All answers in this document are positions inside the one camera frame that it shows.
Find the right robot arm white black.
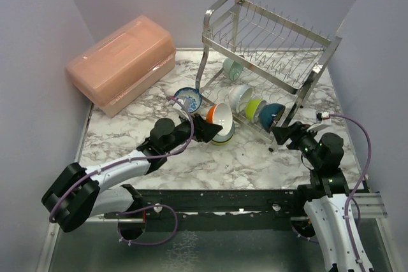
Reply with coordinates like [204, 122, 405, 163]
[271, 122, 374, 271]

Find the white grey bottom bowl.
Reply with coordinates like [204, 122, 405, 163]
[228, 85, 254, 113]

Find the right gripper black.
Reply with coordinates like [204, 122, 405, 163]
[271, 120, 323, 168]

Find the yellow-green bottom bowl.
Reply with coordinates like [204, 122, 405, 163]
[211, 137, 232, 146]

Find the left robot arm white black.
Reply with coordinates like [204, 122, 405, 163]
[41, 115, 222, 233]

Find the mint green brown-rimmed bowl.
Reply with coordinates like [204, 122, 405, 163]
[222, 58, 244, 81]

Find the pink plastic storage box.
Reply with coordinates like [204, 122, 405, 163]
[66, 15, 176, 117]

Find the lime green white bowl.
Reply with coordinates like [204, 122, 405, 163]
[245, 98, 266, 122]

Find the dark teal beige bowl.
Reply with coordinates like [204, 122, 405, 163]
[258, 103, 286, 132]

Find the grey patterned bowl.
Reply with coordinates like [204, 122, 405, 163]
[212, 123, 235, 141]

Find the blue white patterned bowl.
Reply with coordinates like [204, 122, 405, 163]
[174, 87, 202, 113]

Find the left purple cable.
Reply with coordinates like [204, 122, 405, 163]
[49, 96, 195, 247]

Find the stainless steel dish rack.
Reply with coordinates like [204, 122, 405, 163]
[194, 0, 342, 152]

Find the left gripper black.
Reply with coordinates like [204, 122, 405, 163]
[163, 110, 222, 154]

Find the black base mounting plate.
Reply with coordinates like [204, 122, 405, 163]
[91, 184, 306, 239]

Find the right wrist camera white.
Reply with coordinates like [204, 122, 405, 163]
[307, 111, 332, 132]

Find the white orange bowl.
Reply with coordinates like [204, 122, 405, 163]
[206, 103, 233, 136]

